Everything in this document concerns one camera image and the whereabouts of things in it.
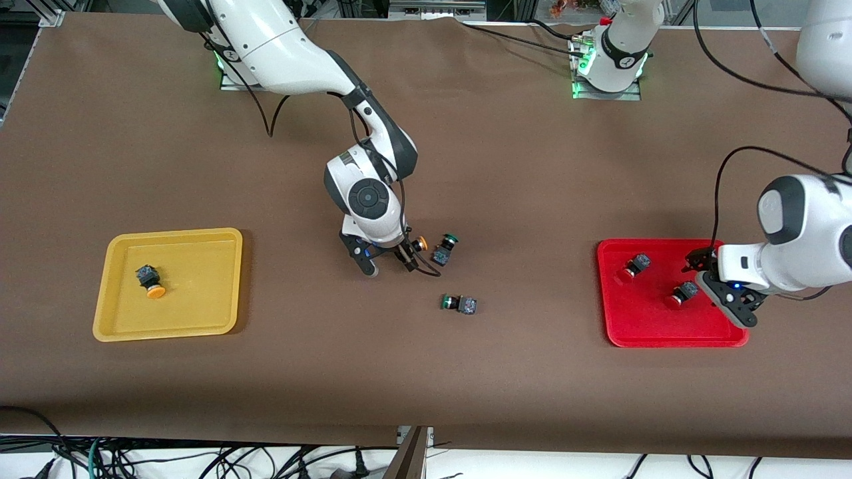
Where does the red mushroom push button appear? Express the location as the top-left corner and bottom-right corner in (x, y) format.
(614, 253), (652, 285)
(664, 281), (699, 310)

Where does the green push button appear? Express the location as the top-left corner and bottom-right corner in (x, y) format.
(439, 294), (478, 315)
(431, 233), (461, 267)

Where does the red plastic tray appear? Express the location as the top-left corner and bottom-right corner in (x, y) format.
(596, 239), (751, 349)

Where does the brown table cover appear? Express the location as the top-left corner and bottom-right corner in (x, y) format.
(0, 12), (852, 460)

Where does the yellow plastic tray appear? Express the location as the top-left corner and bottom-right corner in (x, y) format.
(93, 228), (244, 343)

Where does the wooden plank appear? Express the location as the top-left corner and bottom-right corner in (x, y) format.
(385, 426), (430, 479)

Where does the grey electronics box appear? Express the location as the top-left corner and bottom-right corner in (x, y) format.
(389, 0), (487, 19)

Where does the orange red background object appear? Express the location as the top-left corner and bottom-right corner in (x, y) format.
(549, 0), (603, 17)

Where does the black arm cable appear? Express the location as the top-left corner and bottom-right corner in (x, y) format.
(200, 30), (292, 138)
(691, 0), (852, 105)
(347, 106), (443, 278)
(714, 146), (841, 248)

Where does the black floor cable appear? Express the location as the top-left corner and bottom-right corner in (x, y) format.
(0, 404), (84, 479)
(106, 442), (400, 479)

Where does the black table cable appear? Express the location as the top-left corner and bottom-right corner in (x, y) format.
(458, 19), (588, 59)

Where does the teal floor cable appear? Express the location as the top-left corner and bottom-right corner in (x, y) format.
(85, 436), (110, 479)

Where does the aluminium frame profile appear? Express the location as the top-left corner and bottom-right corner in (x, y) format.
(37, 0), (67, 28)

